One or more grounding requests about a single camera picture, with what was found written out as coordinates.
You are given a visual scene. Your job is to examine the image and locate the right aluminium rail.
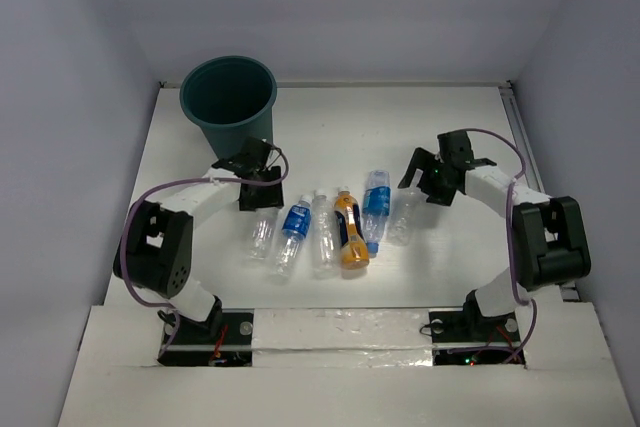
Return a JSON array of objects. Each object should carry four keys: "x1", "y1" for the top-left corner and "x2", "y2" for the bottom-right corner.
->
[{"x1": 498, "y1": 83, "x2": 579, "y2": 302}]

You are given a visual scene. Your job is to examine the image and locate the clear bottle light blue label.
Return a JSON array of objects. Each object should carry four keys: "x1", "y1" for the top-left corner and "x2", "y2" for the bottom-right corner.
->
[{"x1": 362, "y1": 170, "x2": 391, "y2": 257}]

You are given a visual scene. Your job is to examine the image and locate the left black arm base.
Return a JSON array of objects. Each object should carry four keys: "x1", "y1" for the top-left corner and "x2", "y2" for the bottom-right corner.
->
[{"x1": 158, "y1": 309, "x2": 254, "y2": 367}]

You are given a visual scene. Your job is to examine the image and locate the orange juice bottle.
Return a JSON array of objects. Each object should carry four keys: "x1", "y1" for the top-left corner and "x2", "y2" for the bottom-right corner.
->
[{"x1": 334, "y1": 187, "x2": 369, "y2": 270}]

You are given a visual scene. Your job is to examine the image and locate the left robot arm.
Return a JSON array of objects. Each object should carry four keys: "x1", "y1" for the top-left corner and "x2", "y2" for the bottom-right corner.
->
[{"x1": 113, "y1": 137, "x2": 289, "y2": 342}]

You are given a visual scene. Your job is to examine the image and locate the clear bottle dark blue label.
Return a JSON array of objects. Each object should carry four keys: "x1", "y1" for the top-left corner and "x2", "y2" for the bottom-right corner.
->
[{"x1": 272, "y1": 194, "x2": 312, "y2": 279}]

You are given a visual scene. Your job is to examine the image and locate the dark teal plastic bin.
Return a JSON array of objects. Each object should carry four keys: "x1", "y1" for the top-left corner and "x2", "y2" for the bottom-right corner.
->
[{"x1": 179, "y1": 56, "x2": 277, "y2": 158}]

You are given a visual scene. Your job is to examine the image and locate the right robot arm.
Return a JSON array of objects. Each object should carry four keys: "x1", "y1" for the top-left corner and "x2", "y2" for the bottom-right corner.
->
[{"x1": 398, "y1": 128, "x2": 591, "y2": 339}]

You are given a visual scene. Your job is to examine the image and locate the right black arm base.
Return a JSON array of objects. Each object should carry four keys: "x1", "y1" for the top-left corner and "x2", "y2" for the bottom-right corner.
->
[{"x1": 419, "y1": 310, "x2": 525, "y2": 367}]

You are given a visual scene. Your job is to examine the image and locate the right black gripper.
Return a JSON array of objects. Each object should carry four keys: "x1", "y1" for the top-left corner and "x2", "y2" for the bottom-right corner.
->
[{"x1": 398, "y1": 146, "x2": 456, "y2": 206}]

